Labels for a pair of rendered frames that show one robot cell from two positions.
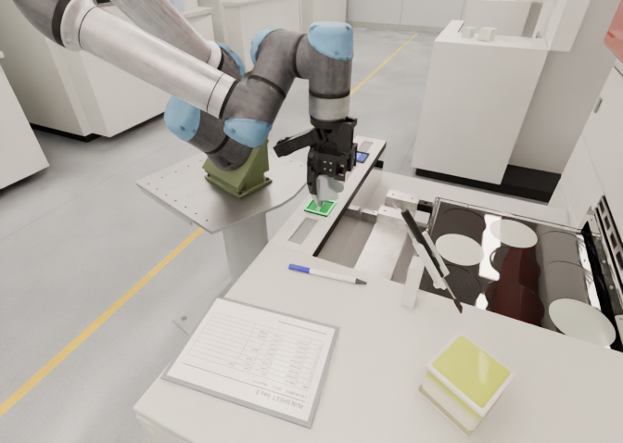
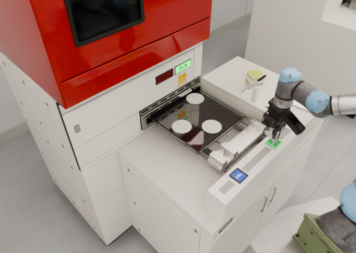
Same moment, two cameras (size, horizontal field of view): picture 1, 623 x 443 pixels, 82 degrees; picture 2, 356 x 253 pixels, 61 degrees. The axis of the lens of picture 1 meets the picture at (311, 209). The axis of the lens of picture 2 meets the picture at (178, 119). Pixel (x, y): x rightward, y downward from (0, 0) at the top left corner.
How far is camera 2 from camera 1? 1.75 m
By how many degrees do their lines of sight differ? 100
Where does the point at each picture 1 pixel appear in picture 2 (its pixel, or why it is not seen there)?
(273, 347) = not seen: hidden behind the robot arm
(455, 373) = (259, 73)
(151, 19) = not seen: outside the picture
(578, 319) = (195, 98)
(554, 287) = (191, 106)
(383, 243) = (240, 142)
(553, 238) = (168, 120)
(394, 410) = (269, 84)
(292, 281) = not seen: hidden behind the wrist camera
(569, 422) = (232, 76)
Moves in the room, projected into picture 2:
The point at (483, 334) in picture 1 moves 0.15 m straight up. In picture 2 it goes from (237, 90) to (241, 66)
